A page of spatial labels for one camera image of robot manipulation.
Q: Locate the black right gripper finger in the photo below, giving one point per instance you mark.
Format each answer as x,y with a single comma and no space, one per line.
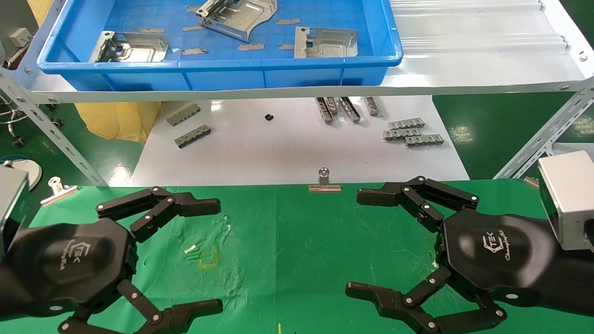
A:
417,195
394,301

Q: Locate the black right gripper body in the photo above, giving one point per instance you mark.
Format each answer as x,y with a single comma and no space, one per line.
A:
496,255

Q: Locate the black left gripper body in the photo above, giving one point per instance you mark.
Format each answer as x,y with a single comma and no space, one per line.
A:
69,260

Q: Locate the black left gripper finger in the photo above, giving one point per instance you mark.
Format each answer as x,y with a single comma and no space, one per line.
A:
185,315
158,202

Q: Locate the bent sheet metal bracket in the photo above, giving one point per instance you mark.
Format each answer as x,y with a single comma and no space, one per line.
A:
139,48
236,16
329,44

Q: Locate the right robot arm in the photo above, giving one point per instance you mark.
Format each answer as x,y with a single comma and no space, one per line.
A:
575,278

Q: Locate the white tape scrap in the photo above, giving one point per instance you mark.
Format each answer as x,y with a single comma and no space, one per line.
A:
190,249

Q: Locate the silver bulldog clip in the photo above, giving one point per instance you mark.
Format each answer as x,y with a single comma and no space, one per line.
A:
324,187
58,192

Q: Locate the small metal piece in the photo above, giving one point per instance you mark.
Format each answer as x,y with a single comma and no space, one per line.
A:
532,182

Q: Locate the yellow mesh sack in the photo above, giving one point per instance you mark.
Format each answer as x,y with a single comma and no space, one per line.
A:
116,120

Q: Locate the green cloth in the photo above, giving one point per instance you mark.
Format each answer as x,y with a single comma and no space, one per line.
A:
301,255

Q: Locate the perforated white angle brace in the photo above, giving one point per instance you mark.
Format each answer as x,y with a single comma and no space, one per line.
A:
543,134
55,134

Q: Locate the blue plastic tray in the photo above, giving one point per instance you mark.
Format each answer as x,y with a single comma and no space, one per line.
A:
222,74

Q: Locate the chair base with casters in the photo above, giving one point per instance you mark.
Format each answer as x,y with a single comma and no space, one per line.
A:
16,118

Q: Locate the white corrugated shelf board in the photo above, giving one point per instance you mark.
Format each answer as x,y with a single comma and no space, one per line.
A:
464,46

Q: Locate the small grey box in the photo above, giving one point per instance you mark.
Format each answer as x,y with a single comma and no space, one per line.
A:
21,37

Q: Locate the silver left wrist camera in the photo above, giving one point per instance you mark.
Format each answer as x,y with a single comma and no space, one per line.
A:
11,208

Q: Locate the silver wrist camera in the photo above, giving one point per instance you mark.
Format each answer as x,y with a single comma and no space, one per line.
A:
571,199
11,208

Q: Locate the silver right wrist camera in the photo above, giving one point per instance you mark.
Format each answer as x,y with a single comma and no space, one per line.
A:
571,199

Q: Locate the white round base plate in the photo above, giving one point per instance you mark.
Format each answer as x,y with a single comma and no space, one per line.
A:
32,171

